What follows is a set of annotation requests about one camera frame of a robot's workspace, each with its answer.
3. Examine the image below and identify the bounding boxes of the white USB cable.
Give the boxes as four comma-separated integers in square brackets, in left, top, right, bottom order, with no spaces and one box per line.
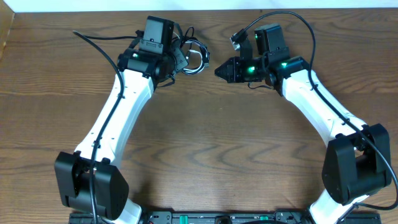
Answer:
[182,39,210,75]

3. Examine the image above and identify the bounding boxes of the black USB cable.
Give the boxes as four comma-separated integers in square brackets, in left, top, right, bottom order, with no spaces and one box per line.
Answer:
[178,26,211,75]

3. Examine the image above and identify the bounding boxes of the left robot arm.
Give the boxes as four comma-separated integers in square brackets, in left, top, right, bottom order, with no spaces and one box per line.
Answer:
[54,16,188,223]

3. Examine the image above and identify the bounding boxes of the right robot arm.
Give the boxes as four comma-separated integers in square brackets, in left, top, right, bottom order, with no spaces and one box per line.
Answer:
[215,24,397,223]

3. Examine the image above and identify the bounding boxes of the right camera black cable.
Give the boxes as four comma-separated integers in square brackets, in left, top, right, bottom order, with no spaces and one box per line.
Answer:
[241,11,398,211]

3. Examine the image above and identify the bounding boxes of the camera black cable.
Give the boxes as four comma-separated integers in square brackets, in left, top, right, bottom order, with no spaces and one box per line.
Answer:
[72,30,139,224]
[241,11,398,211]

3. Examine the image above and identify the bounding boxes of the left camera black cable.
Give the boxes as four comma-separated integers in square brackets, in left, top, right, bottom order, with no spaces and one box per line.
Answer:
[72,30,139,224]

